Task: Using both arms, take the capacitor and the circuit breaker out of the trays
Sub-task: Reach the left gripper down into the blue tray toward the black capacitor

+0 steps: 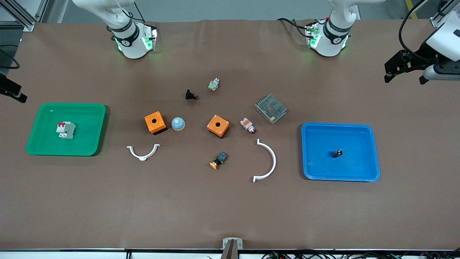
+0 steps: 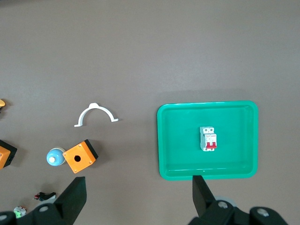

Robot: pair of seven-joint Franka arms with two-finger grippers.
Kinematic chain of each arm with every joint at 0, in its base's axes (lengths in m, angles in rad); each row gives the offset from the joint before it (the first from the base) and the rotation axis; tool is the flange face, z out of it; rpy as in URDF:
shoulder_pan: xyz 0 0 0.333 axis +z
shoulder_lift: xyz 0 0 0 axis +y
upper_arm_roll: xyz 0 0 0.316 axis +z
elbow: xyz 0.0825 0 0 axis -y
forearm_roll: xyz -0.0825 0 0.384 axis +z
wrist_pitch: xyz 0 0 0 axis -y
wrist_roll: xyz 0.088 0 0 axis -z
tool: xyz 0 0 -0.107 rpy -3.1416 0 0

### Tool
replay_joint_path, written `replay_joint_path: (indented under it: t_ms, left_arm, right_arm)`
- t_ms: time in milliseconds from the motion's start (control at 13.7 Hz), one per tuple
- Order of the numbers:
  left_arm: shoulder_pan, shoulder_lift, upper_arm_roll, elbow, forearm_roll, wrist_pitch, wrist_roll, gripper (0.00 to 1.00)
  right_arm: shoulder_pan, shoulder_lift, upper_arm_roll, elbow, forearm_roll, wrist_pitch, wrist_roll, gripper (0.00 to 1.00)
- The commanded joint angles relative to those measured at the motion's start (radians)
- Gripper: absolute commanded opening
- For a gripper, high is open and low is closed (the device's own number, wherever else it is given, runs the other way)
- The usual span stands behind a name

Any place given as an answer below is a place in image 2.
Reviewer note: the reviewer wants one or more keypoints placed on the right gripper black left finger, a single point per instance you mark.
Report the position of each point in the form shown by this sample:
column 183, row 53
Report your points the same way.
column 61, row 211

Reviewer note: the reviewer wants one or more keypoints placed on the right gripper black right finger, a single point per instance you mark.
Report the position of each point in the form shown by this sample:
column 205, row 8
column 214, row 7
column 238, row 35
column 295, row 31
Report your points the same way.
column 211, row 211

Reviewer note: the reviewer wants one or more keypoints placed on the green white push button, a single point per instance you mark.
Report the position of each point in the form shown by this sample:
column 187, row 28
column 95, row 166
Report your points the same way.
column 18, row 212

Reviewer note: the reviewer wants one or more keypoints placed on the blue white round cap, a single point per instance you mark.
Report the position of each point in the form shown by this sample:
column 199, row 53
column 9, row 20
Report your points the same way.
column 52, row 155

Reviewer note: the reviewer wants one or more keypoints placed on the orange button box black base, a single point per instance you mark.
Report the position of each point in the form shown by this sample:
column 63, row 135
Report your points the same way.
column 4, row 154
column 85, row 151

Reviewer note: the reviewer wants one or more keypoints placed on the green plastic tray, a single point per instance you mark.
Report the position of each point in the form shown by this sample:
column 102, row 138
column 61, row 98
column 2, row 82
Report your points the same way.
column 178, row 122

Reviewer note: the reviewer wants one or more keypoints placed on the white plastic pipe clamp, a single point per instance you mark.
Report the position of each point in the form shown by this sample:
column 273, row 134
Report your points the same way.
column 93, row 106

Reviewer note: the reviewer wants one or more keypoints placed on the brown table mat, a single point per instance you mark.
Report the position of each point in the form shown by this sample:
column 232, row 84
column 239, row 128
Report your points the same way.
column 150, row 47

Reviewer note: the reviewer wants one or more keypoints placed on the black red indicator switch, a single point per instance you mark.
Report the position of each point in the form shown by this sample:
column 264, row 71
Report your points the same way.
column 45, row 196

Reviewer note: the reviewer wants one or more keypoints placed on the orange push button switch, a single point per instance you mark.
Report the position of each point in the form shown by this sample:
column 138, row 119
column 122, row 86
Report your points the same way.
column 2, row 102

